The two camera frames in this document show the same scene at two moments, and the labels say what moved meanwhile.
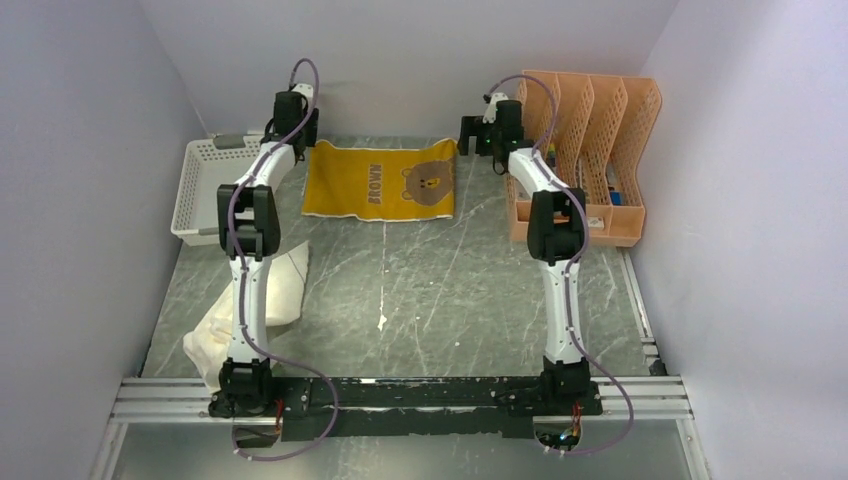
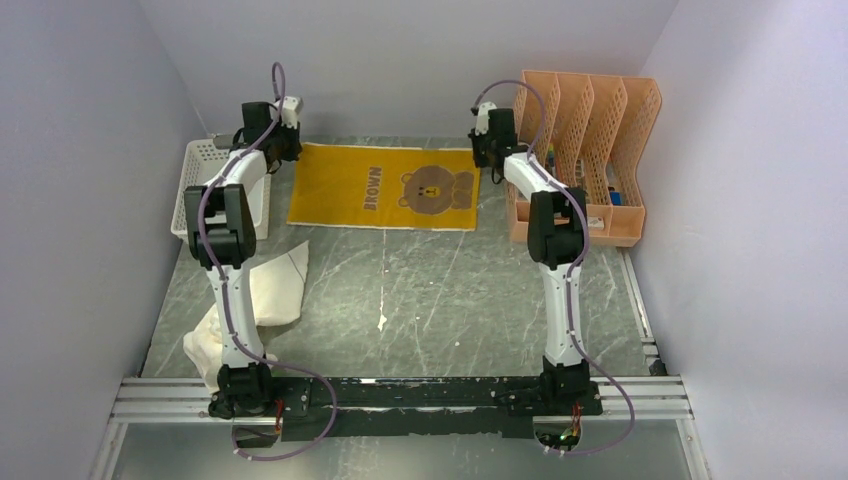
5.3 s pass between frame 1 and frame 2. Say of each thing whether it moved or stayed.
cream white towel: stayed
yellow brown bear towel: moved
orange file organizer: stayed
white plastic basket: stayed
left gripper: moved
